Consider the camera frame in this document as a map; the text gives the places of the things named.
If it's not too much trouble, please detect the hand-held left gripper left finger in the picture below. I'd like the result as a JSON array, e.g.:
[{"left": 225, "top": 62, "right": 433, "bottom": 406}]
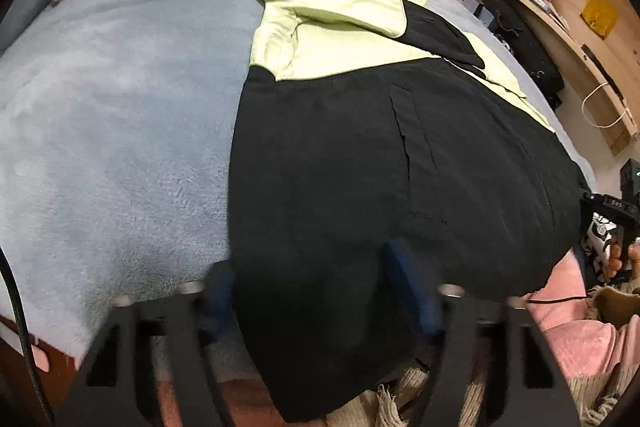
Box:
[{"left": 55, "top": 262, "right": 241, "bottom": 427}]

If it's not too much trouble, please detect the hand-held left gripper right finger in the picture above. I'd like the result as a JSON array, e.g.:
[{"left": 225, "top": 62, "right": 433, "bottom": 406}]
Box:
[{"left": 382, "top": 237, "right": 583, "bottom": 427}]

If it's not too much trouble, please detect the green and black hooded jacket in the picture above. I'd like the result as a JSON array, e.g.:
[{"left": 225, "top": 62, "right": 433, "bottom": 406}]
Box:
[{"left": 227, "top": 0, "right": 593, "bottom": 425}]

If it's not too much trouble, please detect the person's right hand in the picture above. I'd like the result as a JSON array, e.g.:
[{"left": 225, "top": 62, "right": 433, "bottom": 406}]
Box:
[{"left": 606, "top": 241, "right": 640, "bottom": 282}]

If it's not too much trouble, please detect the black white patterned fabric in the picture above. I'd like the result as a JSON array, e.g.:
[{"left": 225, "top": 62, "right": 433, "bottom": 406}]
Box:
[{"left": 584, "top": 211, "right": 622, "bottom": 284}]

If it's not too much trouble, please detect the pink fleece pajamas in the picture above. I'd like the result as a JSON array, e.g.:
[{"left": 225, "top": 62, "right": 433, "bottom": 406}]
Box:
[{"left": 150, "top": 252, "right": 640, "bottom": 427}]

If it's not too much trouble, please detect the black bag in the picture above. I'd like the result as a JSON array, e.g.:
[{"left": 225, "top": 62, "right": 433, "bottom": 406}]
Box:
[{"left": 492, "top": 0, "right": 566, "bottom": 110}]

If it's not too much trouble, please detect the beige knit fringed cloth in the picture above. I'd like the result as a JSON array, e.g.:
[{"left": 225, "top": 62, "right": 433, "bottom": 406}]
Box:
[{"left": 320, "top": 284, "right": 640, "bottom": 427}]

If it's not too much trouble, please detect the yellow cloth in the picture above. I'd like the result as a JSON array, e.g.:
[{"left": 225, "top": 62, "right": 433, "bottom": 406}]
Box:
[{"left": 580, "top": 0, "right": 620, "bottom": 40}]

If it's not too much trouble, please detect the black white patterned cloth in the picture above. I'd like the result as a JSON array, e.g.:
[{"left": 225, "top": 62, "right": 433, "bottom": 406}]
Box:
[{"left": 494, "top": 29, "right": 518, "bottom": 58}]

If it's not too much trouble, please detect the stack of papers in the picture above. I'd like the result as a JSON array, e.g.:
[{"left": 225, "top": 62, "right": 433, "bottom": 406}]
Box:
[{"left": 542, "top": 0, "right": 572, "bottom": 31}]

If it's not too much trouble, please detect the blue-grey fleece bed blanket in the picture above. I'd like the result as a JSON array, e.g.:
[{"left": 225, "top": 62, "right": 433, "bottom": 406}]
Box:
[{"left": 0, "top": 0, "right": 598, "bottom": 358}]

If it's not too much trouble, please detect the white cable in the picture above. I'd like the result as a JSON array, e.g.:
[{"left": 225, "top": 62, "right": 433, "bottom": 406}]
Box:
[{"left": 581, "top": 79, "right": 639, "bottom": 128}]

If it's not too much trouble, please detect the black cable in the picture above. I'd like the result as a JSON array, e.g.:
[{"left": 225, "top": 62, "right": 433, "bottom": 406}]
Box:
[{"left": 0, "top": 247, "right": 53, "bottom": 427}]

